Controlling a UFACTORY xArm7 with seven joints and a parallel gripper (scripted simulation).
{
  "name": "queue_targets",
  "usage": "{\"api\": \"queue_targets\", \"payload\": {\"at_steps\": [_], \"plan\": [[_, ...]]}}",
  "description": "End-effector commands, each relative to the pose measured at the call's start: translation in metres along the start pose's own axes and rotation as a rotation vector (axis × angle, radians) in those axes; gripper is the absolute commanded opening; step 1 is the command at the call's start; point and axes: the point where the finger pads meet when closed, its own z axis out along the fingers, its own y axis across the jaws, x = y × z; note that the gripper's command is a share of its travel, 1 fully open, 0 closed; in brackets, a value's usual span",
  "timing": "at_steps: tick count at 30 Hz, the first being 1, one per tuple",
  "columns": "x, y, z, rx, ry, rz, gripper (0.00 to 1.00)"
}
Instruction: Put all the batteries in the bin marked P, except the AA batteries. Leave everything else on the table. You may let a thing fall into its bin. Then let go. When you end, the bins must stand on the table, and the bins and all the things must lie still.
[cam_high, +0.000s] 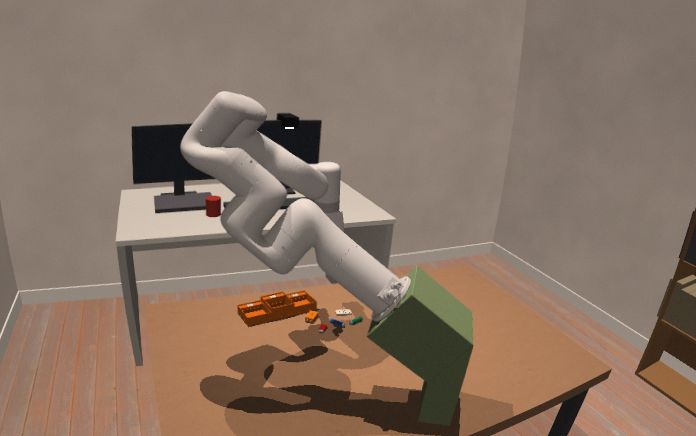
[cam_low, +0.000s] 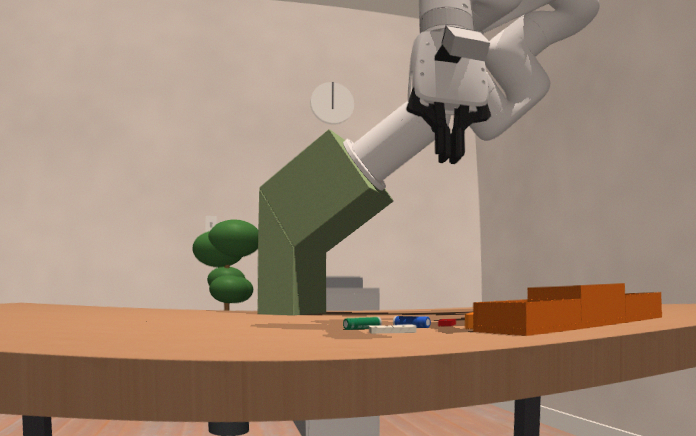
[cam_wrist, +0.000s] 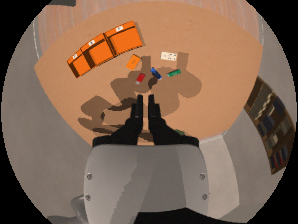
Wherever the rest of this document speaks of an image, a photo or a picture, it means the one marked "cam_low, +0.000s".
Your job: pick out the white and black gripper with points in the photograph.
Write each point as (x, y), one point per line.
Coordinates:
(457, 86)

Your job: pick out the green battery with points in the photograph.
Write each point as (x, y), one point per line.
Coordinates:
(361, 323)

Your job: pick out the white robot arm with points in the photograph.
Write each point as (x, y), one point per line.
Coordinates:
(511, 60)

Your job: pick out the blue battery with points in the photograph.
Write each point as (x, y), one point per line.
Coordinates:
(419, 322)

